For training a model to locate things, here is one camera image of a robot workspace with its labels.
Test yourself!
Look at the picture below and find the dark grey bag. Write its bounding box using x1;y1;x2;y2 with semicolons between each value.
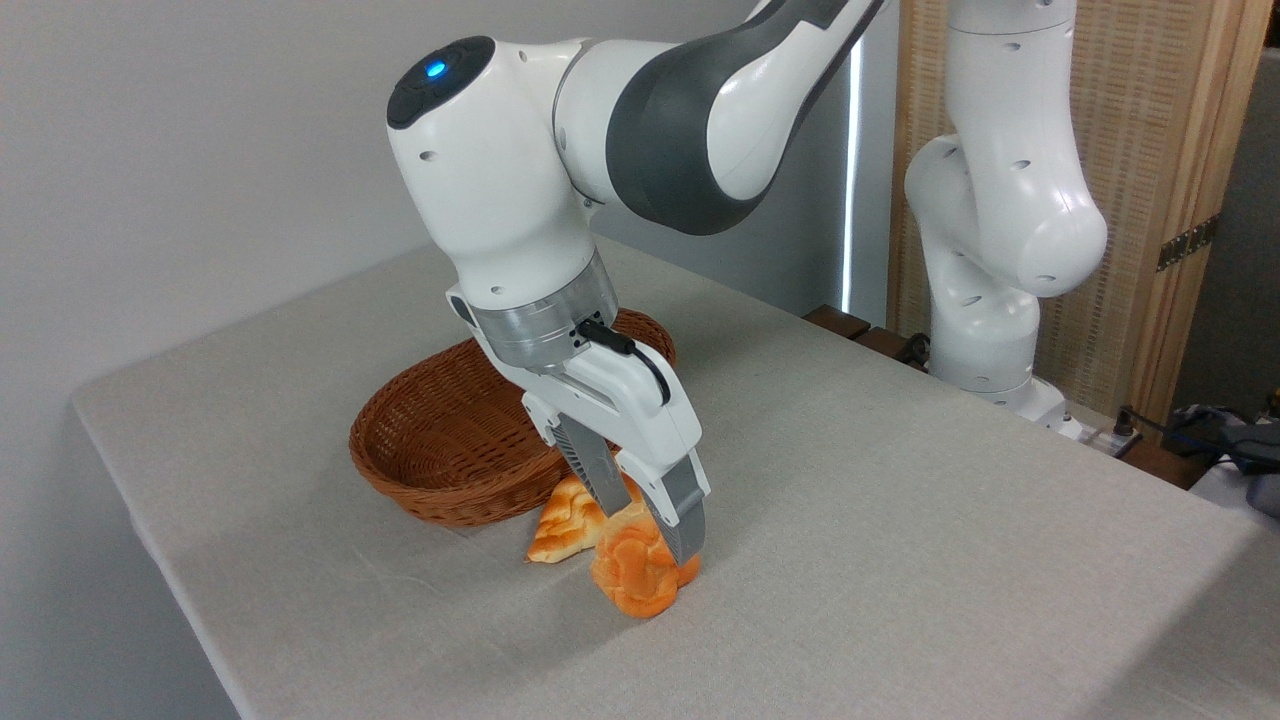
1158;402;1280;521

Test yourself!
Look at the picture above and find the dark brown wooden block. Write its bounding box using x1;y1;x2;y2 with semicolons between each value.
802;304;872;342
853;325;933;373

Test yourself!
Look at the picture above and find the white power strip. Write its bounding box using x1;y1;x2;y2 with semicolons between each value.
1045;404;1143;460

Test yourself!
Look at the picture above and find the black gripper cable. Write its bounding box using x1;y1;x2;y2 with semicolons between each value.
576;317;674;408

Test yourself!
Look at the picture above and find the metal hinge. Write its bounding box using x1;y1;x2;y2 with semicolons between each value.
1156;213;1222;274

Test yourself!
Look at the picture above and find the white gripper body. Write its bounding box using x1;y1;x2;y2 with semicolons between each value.
496;344;707;473

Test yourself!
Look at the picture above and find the brown wicker basket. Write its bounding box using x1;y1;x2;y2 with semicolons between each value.
348;307;678;530

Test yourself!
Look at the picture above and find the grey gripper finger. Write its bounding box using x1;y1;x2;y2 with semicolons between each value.
614;450;713;568
521;394;635;523

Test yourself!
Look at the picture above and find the round orange bread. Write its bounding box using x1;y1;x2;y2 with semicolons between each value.
589;499;704;620

